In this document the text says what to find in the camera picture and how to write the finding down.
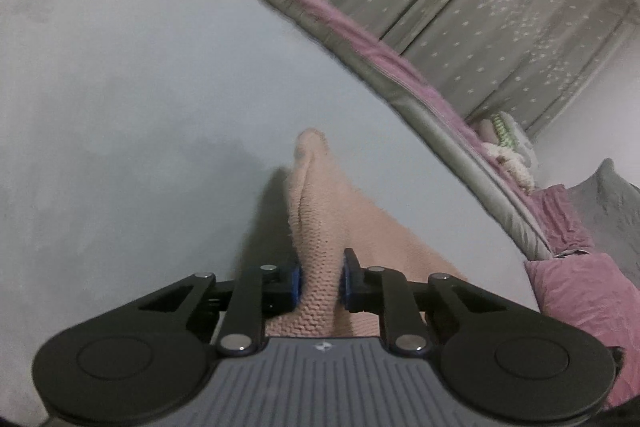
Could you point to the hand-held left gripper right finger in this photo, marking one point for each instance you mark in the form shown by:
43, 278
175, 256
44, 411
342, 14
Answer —
347, 282

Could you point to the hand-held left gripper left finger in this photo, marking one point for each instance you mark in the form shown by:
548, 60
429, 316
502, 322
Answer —
296, 287

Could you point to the pink knit sweater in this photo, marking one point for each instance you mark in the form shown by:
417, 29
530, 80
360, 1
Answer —
320, 217

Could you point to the white plush toy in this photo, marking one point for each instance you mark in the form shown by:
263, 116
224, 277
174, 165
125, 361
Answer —
510, 163

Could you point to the purple and grey quilt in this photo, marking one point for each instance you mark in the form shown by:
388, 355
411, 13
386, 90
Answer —
400, 72

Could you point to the green and white cloth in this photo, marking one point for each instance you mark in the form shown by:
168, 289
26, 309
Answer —
504, 129

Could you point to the purple velvet pillow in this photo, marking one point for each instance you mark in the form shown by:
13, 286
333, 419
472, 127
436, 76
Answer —
590, 297
560, 217

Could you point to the grey quilted headboard cover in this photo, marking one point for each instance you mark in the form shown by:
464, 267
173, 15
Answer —
610, 207

